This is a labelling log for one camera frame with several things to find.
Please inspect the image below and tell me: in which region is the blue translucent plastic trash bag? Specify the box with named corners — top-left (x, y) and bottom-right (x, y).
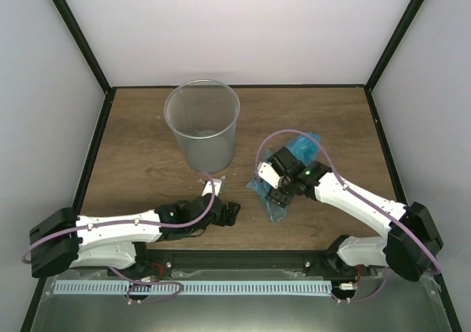
top-left (246, 135), bottom-right (318, 223)

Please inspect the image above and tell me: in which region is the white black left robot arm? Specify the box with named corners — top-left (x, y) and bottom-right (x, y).
top-left (24, 194), bottom-right (241, 278)

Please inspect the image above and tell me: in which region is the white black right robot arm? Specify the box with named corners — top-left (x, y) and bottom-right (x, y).
top-left (257, 147), bottom-right (443, 281)

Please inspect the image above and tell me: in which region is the translucent grey plastic trash bin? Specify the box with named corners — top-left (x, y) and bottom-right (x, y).
top-left (163, 80), bottom-right (241, 173)

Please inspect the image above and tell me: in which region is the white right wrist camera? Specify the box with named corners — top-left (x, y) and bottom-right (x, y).
top-left (256, 162), bottom-right (281, 188)

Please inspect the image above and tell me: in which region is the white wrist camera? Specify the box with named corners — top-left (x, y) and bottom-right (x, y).
top-left (202, 179), bottom-right (224, 197)
top-left (256, 162), bottom-right (281, 188)

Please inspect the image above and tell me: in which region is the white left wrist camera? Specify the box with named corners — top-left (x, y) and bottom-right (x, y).
top-left (202, 179), bottom-right (224, 197)

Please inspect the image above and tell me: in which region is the black aluminium front rail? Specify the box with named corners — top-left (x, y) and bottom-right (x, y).
top-left (46, 248), bottom-right (435, 270)

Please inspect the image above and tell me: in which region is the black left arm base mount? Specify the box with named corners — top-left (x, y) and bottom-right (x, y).
top-left (118, 250), bottom-right (174, 280)

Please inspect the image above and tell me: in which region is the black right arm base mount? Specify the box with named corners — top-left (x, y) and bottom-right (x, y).
top-left (302, 234), bottom-right (358, 278)

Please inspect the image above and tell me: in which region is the light blue slotted cable duct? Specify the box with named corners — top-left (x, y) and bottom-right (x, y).
top-left (54, 280), bottom-right (332, 297)

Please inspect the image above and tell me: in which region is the black frame post right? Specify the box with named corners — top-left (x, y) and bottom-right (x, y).
top-left (366, 0), bottom-right (437, 90)

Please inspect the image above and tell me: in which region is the black frame post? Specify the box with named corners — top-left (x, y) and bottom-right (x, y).
top-left (52, 0), bottom-right (111, 94)
top-left (366, 0), bottom-right (437, 90)

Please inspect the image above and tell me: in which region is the black frame post left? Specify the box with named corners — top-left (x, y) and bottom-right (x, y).
top-left (52, 0), bottom-right (111, 94)

